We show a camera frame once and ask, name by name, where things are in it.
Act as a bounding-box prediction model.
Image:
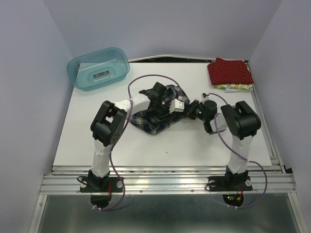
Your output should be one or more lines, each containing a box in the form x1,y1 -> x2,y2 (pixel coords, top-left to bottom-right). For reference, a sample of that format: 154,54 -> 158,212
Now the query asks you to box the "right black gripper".
180,99 -> 207,122

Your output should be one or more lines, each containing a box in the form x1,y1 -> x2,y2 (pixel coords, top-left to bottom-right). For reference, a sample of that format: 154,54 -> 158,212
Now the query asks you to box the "aluminium rail frame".
29,80 -> 307,233

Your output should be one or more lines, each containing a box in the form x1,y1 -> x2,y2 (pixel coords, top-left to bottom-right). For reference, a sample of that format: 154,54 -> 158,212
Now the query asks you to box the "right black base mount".
205,167 -> 253,192

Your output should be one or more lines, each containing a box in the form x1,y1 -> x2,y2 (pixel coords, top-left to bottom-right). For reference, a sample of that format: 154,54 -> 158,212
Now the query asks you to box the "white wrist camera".
201,93 -> 209,103
169,99 -> 185,114

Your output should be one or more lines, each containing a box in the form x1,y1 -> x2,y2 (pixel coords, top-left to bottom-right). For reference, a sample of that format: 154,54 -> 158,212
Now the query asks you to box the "teal plastic bin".
67,47 -> 130,91

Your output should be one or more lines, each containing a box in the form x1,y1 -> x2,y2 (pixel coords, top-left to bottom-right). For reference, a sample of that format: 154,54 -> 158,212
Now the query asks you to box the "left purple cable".
90,74 -> 187,212

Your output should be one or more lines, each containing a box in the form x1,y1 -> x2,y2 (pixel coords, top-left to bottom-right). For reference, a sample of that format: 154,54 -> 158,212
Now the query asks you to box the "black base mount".
77,176 -> 123,193
205,167 -> 253,192

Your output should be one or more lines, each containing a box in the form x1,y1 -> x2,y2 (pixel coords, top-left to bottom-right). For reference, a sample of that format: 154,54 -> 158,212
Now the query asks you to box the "navy plaid skirt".
129,85 -> 190,135

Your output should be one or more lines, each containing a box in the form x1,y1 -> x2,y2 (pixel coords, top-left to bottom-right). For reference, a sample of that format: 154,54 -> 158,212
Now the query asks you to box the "lemon print folded skirt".
212,84 -> 253,91

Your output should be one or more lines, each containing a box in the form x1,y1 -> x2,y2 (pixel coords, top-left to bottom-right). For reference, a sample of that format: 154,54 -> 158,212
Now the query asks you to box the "red polka dot folded skirt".
207,58 -> 254,85

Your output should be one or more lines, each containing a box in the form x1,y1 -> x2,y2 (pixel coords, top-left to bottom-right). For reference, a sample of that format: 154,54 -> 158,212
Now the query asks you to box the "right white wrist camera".
201,93 -> 209,103

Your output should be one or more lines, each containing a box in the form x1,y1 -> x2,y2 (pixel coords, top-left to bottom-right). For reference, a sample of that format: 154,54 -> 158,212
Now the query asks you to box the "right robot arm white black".
185,100 -> 261,189

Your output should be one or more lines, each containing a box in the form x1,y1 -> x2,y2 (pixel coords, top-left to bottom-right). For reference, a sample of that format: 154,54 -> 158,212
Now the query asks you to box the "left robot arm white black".
87,82 -> 183,191

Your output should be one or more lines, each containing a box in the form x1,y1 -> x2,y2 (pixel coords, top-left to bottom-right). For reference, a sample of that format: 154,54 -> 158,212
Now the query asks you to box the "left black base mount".
77,176 -> 123,193

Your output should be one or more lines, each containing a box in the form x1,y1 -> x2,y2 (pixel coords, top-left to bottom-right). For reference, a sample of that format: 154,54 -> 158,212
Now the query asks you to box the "white folded cloth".
225,88 -> 253,93

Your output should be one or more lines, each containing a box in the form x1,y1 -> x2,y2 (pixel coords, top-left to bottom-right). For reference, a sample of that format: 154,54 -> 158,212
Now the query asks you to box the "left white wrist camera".
169,99 -> 185,114

